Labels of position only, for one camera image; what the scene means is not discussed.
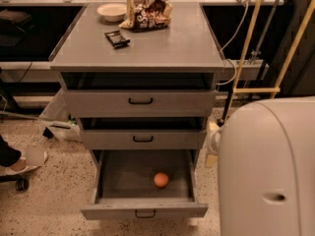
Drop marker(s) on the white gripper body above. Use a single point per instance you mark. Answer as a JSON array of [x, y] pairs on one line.
[[215, 141]]

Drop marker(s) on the orange fruit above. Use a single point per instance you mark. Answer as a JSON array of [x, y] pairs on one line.
[[161, 179]]

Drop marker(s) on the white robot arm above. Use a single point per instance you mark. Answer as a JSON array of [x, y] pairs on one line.
[[266, 168]]

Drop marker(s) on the grey bottom drawer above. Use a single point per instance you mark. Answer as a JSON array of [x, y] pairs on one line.
[[124, 185]]

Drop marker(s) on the grey drawer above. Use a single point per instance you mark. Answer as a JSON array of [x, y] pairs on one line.
[[143, 132], [107, 94], [124, 185]]

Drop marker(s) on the grey drawer cabinet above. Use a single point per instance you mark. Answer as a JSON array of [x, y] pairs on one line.
[[185, 46]]

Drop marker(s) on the grey middle drawer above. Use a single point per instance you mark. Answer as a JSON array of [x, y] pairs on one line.
[[143, 132]]

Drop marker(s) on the grey top drawer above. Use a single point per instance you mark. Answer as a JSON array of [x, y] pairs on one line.
[[107, 94]]

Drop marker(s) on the black snack bar wrapper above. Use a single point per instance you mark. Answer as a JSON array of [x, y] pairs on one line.
[[116, 39]]

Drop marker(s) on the brown chip bag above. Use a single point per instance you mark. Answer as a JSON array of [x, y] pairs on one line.
[[147, 15]]

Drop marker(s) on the white bowl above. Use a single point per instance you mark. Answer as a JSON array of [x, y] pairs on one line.
[[112, 12]]

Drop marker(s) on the clear plastic bin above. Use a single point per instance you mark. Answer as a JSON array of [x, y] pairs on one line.
[[57, 121]]

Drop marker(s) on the white sneaker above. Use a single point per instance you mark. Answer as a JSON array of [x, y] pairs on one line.
[[26, 164]]

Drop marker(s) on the black chair caster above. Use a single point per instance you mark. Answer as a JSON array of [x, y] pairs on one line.
[[21, 183]]

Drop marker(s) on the black trouser leg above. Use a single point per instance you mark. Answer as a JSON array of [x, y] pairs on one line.
[[8, 155]]

